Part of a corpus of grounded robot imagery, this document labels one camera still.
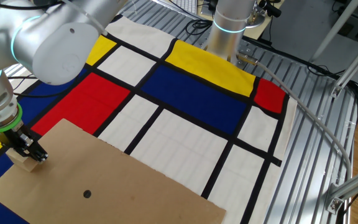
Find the black round dot marker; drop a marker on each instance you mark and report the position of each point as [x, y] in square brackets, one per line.
[87, 194]

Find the black webcam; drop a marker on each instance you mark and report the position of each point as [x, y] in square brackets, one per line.
[270, 7]

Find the light wooden cube block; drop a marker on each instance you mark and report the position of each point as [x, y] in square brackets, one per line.
[20, 161]

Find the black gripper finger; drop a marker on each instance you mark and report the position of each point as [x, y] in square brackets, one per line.
[34, 149]

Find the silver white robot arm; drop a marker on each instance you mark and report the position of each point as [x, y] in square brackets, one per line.
[57, 46]

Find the colour block patterned cloth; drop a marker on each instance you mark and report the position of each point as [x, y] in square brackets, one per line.
[191, 96]

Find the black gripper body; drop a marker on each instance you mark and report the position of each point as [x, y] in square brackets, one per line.
[9, 137]

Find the aluminium profile strut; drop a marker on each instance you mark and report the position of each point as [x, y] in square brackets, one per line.
[353, 186]
[356, 65]

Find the white computer keyboard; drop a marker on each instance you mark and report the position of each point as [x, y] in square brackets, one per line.
[188, 5]

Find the brown cardboard sheet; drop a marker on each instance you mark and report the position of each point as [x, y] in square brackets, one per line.
[104, 174]

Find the white slanted pole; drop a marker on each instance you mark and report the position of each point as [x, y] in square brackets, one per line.
[334, 31]

